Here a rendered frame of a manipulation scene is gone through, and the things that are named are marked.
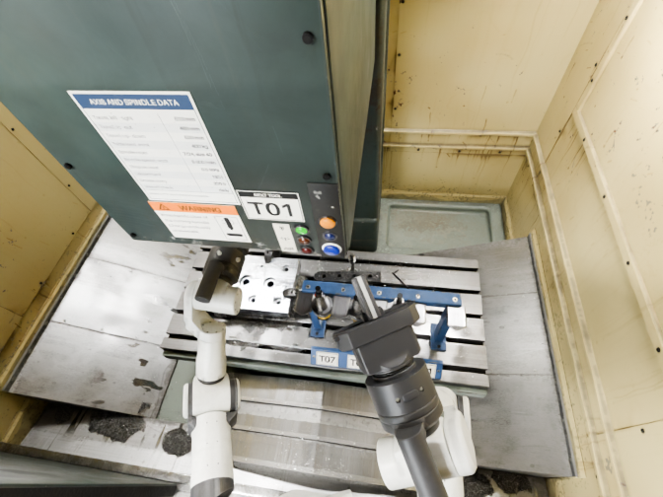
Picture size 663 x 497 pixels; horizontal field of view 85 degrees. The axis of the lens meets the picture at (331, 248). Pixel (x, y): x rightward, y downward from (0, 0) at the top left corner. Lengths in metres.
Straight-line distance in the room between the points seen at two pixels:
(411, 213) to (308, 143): 1.64
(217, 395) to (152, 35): 0.76
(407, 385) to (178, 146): 0.44
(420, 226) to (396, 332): 1.56
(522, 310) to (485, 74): 0.92
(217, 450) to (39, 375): 1.12
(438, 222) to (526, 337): 0.80
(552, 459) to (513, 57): 1.37
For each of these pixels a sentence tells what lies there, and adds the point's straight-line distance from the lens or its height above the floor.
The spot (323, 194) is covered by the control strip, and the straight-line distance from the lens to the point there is 0.53.
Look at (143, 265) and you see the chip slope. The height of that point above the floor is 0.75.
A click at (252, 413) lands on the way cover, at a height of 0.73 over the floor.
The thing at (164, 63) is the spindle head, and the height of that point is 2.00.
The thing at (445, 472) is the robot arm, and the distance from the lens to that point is 0.56.
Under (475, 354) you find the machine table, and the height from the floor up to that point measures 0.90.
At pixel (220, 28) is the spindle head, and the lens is 0.42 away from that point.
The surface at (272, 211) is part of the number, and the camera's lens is 0.59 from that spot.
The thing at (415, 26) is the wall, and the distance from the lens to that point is 1.52.
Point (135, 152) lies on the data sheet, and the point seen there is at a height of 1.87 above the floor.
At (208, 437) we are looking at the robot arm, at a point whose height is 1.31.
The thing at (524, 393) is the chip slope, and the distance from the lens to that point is 1.52.
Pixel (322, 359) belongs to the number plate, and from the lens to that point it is 1.32.
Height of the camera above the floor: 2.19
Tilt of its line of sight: 56 degrees down
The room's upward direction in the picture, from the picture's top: 9 degrees counter-clockwise
